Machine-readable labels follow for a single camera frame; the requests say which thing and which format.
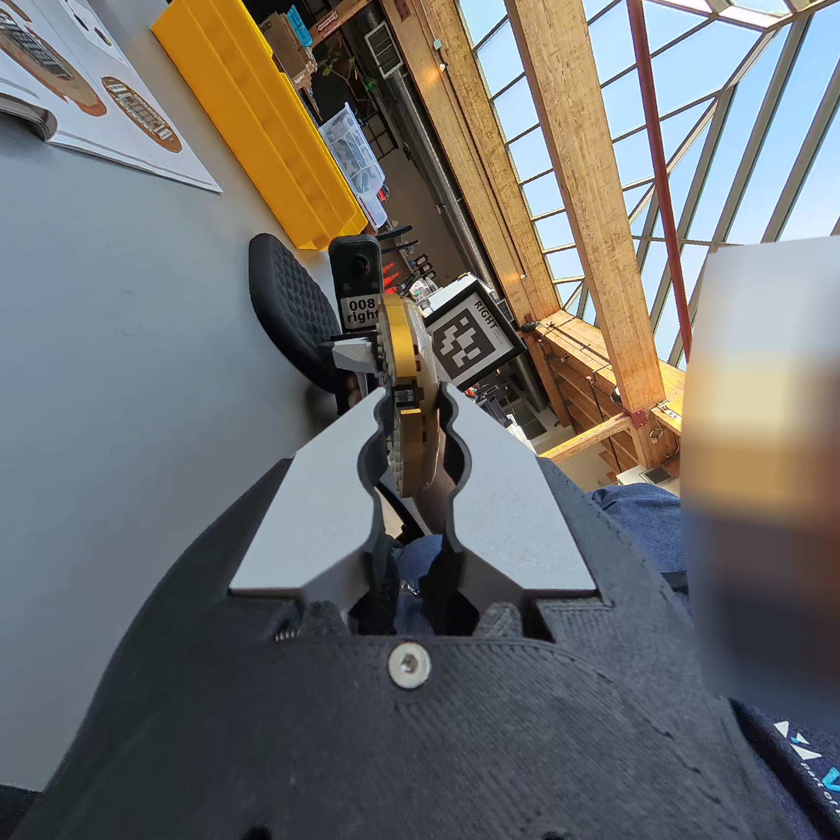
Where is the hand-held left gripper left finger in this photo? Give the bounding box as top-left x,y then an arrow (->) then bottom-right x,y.
228,386 -> 395,618

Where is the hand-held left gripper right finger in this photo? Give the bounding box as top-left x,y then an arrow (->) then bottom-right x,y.
436,382 -> 603,618

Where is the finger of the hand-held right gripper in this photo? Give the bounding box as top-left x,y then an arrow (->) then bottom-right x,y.
331,336 -> 383,376

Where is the round gold lego pot assembly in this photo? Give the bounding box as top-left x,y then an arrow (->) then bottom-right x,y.
375,293 -> 442,498

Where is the lego instruction booklet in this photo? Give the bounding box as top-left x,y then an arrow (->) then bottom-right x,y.
0,0 -> 223,194

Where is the white plastic container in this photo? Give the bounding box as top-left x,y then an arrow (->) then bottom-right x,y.
357,190 -> 392,232

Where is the black textured wrist pad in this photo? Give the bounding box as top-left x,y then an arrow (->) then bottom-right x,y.
248,233 -> 349,395

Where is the clear plastic parts bin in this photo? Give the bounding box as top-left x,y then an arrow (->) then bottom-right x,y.
319,104 -> 388,198

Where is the navy blue sweatshirt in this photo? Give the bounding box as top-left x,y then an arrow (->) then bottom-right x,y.
392,482 -> 840,840

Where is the yellow plastic bin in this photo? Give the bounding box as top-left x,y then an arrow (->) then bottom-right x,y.
151,0 -> 368,252

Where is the cardboard box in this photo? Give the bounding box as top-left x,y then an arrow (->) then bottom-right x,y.
259,10 -> 317,89

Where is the red steel beam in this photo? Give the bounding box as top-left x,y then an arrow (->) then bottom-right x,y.
625,0 -> 694,363

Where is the silver ventilation duct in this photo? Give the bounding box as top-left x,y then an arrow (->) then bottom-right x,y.
384,69 -> 503,299

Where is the wall air vent grille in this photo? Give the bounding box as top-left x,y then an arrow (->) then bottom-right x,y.
364,20 -> 404,80

